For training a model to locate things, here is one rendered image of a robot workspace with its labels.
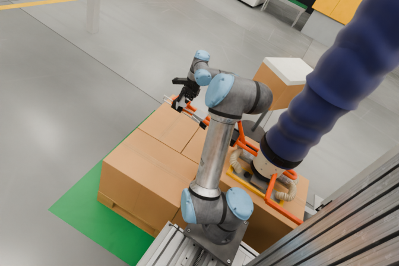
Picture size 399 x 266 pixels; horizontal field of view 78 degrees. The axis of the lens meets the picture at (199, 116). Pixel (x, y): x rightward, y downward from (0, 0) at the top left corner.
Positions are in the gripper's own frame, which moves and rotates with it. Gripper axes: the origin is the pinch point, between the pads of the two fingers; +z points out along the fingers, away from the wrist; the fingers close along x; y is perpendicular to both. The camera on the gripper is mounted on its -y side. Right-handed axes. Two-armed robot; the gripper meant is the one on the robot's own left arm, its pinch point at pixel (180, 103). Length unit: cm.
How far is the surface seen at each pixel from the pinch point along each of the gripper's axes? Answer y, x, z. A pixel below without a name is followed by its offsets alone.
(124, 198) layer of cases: -6, -24, 83
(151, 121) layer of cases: -27, 28, 56
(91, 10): -223, 160, 76
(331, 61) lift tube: 51, -7, -62
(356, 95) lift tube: 66, -10, -56
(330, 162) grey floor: 165, 199, 110
